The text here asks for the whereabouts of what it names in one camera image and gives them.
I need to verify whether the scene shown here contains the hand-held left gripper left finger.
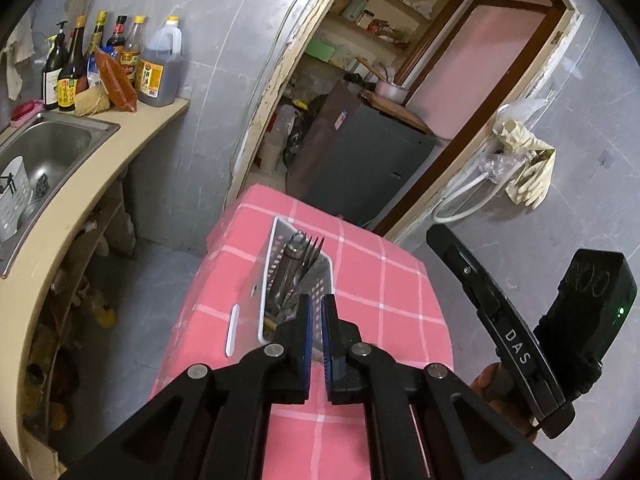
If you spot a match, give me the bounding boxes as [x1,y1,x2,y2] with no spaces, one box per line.
[60,294,315,480]

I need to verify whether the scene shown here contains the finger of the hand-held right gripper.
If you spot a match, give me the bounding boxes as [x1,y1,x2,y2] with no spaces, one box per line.
[426,224,501,322]

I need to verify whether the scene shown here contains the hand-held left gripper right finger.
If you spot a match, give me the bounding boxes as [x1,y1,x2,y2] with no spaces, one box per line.
[321,294,567,480]

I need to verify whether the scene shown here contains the steel peeler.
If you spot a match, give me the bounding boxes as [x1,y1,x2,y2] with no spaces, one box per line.
[282,230,307,311]

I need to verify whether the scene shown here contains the steel fork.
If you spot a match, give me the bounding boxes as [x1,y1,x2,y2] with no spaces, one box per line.
[299,236,326,281]

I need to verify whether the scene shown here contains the white perforated utensil holder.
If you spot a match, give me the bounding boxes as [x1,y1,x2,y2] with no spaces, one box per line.
[256,215,335,361]

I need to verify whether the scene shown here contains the person's right hand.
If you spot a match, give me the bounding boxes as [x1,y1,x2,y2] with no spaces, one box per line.
[470,362,516,404]

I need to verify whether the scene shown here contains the white plastic strip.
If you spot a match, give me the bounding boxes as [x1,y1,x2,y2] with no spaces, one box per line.
[224,304,242,359]

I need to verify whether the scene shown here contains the pink checked tablecloth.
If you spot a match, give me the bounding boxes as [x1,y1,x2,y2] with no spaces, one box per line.
[150,184,455,480]

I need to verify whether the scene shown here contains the cream rubber glove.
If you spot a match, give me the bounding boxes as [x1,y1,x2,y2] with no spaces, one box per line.
[505,147,557,209]
[492,117,539,154]

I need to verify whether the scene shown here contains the grey cabinet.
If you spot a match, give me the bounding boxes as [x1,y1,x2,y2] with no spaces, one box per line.
[287,80,439,229]

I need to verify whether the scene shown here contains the wooden cutting board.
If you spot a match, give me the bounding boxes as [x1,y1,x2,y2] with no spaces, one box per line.
[360,91,436,136]

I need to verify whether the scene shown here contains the clear plastic bag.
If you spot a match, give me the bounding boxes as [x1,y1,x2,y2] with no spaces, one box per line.
[477,97,549,184]

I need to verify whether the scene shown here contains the metal pot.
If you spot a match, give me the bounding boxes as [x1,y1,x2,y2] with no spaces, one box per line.
[367,62,409,104]

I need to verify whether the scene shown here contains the green box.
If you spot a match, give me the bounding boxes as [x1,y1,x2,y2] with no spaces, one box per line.
[305,39,337,64]

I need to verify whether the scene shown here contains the wooden shelf unit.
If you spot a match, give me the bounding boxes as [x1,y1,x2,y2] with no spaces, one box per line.
[300,0,469,82]

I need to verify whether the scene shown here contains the beige kitchen counter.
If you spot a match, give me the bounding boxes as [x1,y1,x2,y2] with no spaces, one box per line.
[0,95,191,480]

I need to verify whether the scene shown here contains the large soy sauce jug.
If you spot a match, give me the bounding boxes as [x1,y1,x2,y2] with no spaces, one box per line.
[136,16,182,109]

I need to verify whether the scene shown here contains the steel sink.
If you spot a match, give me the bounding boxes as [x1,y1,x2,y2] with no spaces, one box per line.
[0,112,122,279]

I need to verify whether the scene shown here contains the white cup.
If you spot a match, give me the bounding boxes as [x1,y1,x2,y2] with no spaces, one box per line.
[0,156,34,244]

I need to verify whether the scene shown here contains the tan paper bag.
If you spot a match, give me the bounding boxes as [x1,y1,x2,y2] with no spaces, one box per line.
[75,85,111,117]

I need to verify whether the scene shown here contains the orange brown sauce packet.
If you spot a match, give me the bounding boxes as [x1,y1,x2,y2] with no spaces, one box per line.
[94,49,139,112]

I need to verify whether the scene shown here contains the yellow cap clear bottle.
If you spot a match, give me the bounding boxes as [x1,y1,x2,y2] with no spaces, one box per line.
[119,15,146,87]

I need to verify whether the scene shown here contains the dark sauce bottle yellow label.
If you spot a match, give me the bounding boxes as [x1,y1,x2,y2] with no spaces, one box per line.
[57,15,90,112]

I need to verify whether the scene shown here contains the pink soap dish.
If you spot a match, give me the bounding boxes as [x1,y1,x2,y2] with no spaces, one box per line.
[11,100,45,131]

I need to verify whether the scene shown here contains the red cap sauce bottle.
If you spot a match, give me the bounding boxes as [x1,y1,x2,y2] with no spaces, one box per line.
[105,15,129,57]

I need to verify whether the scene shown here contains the dark pump bottle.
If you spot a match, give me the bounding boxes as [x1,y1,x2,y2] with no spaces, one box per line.
[41,21,70,111]

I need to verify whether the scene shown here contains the slim green sauce bottle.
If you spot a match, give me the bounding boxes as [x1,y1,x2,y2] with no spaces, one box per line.
[85,10,109,59]

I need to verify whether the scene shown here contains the beige rag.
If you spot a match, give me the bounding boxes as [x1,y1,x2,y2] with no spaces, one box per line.
[4,22,36,101]

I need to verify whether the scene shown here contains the white hose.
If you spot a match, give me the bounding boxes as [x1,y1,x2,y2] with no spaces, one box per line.
[432,172,516,225]

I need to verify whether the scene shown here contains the wooden door frame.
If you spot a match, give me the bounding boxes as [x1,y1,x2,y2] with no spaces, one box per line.
[227,0,584,242]

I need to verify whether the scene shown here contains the white cable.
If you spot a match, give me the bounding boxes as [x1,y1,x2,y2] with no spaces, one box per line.
[239,0,317,162]

